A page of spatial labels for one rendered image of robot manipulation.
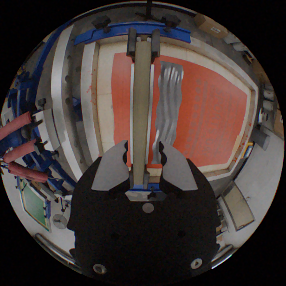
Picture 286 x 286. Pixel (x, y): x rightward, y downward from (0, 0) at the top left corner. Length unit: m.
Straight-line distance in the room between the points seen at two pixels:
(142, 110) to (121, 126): 0.14
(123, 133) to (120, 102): 0.10
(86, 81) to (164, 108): 0.24
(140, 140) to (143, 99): 0.08
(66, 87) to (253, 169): 4.10
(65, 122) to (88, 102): 0.09
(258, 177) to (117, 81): 3.96
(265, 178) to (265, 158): 0.62
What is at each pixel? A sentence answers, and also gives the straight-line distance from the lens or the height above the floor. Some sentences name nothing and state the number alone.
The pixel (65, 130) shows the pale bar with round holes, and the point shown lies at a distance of 0.29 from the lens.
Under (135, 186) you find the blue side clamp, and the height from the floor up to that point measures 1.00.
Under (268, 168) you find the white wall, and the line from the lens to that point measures 3.76.
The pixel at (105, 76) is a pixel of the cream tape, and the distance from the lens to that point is 0.30.
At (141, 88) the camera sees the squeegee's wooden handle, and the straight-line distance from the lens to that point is 0.17.
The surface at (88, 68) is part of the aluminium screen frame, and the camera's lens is 0.30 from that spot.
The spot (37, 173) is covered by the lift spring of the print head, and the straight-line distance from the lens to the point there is 0.68.
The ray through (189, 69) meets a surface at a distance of 0.33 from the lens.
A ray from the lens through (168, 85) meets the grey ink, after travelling 0.28.
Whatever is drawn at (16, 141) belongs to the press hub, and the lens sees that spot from 0.79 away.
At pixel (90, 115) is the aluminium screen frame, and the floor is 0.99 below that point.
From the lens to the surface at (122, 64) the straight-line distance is 0.30.
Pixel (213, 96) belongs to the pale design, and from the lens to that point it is 0.37.
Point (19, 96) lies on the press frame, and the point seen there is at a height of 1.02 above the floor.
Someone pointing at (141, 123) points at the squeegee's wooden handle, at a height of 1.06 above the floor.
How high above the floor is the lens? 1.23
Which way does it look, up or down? 61 degrees down
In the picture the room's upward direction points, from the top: 179 degrees counter-clockwise
